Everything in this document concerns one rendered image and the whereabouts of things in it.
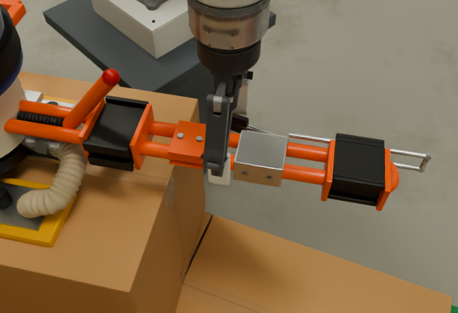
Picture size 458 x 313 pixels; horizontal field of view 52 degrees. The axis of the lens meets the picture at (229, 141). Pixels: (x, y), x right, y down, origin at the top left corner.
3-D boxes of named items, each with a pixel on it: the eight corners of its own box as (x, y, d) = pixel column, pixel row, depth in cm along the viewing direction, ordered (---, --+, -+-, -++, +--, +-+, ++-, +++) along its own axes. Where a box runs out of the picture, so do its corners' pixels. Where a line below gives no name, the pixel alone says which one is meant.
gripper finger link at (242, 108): (227, 80, 69) (228, 77, 69) (227, 112, 74) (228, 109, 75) (247, 83, 69) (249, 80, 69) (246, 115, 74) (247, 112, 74)
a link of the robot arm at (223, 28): (174, 4, 47) (179, 50, 52) (265, 15, 46) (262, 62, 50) (196, -44, 52) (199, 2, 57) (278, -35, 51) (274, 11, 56)
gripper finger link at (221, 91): (238, 68, 58) (232, 68, 53) (232, 110, 59) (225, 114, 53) (219, 65, 58) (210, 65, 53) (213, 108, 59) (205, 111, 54)
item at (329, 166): (320, 201, 66) (326, 181, 63) (324, 159, 71) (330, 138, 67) (381, 211, 65) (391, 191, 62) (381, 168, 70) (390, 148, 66)
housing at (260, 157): (232, 181, 69) (232, 164, 65) (240, 146, 73) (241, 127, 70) (280, 189, 68) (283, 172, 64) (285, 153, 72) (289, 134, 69)
